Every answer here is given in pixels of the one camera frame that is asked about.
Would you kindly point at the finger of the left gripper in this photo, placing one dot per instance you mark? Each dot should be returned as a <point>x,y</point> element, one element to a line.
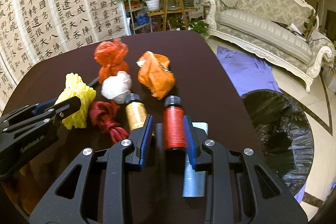
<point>59,110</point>
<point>28,111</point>

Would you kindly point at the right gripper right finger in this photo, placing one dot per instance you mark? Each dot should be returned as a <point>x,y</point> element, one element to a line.
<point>239,182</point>

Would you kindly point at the dark red knotted cloth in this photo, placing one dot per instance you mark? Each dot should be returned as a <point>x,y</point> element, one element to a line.
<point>103,116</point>

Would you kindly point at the gold label small bottle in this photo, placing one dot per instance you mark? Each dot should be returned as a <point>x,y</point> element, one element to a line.
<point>135,111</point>

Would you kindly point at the red label small bottle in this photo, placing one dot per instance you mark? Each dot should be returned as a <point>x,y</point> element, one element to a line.
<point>173,131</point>

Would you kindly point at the white paper ball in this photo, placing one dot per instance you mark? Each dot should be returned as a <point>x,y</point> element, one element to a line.
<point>117,87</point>

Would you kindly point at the red plastic bag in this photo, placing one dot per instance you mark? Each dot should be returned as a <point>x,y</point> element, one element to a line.
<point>110,55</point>

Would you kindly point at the orange plastic bag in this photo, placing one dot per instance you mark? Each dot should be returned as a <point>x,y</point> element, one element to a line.
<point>154,73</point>

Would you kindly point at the black bag lined trash bin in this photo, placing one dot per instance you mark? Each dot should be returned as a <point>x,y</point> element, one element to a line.
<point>284,133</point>

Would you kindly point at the dark maroon tablecloth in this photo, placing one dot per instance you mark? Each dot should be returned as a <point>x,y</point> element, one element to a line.
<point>207,95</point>

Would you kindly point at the metal shelf with blue crate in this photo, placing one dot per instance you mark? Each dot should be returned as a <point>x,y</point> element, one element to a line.
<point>136,14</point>

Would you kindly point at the purple cloth on floor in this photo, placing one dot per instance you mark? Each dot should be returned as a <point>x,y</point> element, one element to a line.
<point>247,74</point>

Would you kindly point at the wooden plant stand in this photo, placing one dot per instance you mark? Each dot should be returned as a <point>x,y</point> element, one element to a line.
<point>180,9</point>

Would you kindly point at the small floor plant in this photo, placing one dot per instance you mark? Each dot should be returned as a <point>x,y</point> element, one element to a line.
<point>199,26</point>

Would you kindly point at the papers on sofa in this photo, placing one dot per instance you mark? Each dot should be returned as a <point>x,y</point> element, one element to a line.
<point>292,28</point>

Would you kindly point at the ornate white sofa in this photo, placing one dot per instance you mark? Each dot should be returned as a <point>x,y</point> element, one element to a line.
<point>248,24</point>

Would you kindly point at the calligraphy wall scroll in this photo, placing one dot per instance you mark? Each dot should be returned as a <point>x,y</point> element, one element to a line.
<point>36,30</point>

